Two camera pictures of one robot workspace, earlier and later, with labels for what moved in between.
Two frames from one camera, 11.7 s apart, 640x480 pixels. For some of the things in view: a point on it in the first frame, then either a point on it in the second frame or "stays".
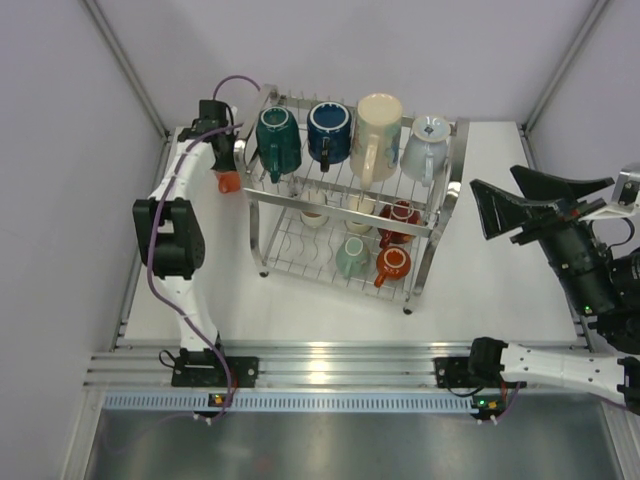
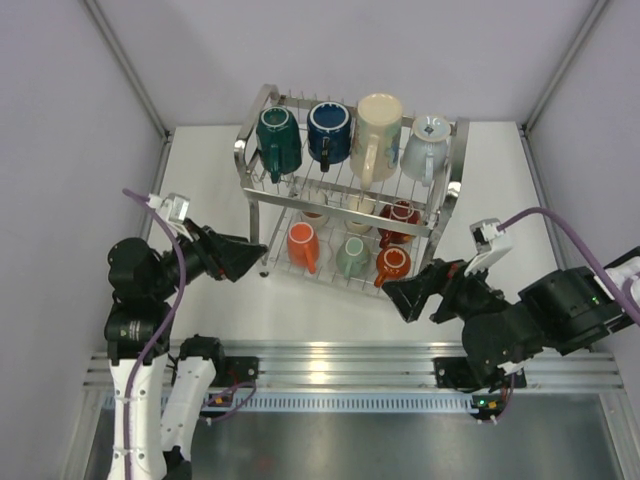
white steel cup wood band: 314,218 stays
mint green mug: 353,257 stays
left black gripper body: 227,160 -> 198,255
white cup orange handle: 399,209 stays
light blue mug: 425,154 stays
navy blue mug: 329,127 stays
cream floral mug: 375,143 stays
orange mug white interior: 229,181 -> 303,246
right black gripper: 501,212 -> 410,295
